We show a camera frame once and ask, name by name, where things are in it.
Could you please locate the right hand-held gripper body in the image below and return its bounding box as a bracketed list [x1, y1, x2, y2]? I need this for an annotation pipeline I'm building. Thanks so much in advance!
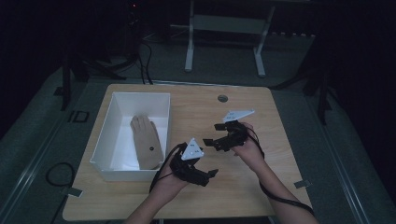
[222, 109, 256, 148]

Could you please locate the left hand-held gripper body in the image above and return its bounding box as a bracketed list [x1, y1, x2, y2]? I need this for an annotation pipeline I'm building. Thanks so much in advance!
[169, 137, 205, 178]

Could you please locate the beige glove with dark dot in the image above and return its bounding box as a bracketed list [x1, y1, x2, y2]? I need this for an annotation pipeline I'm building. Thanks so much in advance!
[130, 115, 165, 171]

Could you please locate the white rectangular box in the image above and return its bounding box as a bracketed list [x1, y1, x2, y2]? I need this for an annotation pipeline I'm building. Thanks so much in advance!
[89, 91, 172, 182]

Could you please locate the person's right hand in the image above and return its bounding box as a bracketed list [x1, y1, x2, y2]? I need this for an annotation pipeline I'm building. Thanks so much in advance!
[232, 121, 265, 173]

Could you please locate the person's left hand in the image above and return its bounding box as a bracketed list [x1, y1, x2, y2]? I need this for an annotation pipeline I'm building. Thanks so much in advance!
[155, 161, 191, 195]

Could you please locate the grey tape piece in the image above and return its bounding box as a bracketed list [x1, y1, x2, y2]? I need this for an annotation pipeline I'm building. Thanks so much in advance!
[293, 179, 312, 189]
[60, 186, 84, 199]

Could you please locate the black metal stand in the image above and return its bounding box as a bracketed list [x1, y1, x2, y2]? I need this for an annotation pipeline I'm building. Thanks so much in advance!
[300, 31, 335, 126]
[53, 46, 127, 112]

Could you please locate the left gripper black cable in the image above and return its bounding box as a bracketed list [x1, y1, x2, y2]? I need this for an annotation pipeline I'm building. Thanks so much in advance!
[148, 142, 188, 194]

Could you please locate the bundle of black cables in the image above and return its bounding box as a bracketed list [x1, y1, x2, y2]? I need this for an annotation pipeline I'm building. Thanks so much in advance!
[124, 36, 154, 86]

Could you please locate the white metal desk frame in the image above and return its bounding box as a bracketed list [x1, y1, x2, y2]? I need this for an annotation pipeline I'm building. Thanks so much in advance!
[184, 0, 276, 78]

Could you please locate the black floor cable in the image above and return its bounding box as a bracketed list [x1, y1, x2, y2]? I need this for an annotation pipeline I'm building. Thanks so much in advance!
[45, 161, 77, 224]

